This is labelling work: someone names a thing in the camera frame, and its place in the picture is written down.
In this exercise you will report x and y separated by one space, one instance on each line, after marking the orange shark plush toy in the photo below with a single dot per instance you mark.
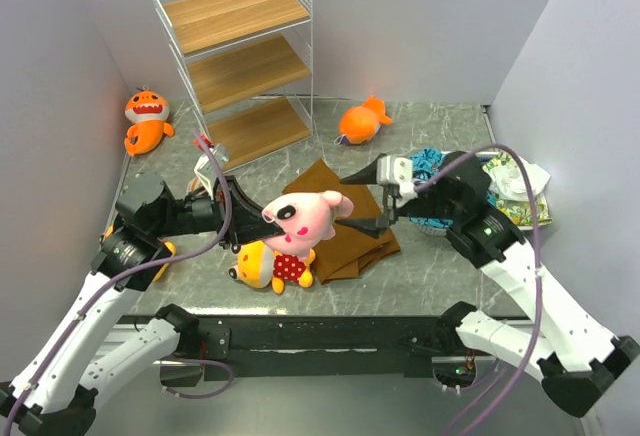
148 112

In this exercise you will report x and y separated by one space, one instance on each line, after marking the floral yellow green cloth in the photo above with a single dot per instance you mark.
520 213

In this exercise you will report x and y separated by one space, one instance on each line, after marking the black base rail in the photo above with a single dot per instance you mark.
287 346

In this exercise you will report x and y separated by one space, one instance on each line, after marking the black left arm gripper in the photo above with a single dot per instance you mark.
247 223

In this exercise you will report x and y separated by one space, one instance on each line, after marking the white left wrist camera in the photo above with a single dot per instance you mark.
204 171

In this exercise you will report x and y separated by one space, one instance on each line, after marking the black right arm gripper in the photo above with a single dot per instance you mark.
374 226

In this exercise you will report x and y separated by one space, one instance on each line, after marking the white wire wooden shelf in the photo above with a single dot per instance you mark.
247 66

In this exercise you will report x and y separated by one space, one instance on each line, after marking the blue patterned cloth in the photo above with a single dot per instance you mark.
427 164

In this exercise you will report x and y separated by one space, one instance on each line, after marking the white crumpled cloth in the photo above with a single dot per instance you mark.
508 182

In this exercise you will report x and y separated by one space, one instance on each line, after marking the pink striped plush pig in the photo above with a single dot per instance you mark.
306 219

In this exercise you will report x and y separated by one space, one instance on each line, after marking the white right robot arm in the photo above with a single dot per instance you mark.
573 356

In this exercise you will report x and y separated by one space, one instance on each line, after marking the orange goldfish plush toy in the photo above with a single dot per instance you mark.
360 124

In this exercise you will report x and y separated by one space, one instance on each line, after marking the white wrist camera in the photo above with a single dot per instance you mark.
204 171
396 171

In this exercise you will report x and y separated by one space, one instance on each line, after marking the yellow frog plush polka dress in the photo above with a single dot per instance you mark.
259 267

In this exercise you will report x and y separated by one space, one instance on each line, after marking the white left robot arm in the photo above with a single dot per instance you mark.
65 385

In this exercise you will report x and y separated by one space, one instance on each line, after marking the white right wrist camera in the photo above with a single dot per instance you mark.
396 171

